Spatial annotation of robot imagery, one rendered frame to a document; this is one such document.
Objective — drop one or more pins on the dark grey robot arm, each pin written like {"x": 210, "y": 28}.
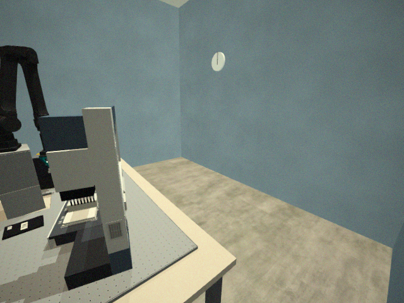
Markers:
{"x": 10, "y": 56}

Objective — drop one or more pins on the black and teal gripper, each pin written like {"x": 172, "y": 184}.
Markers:
{"x": 43, "y": 155}

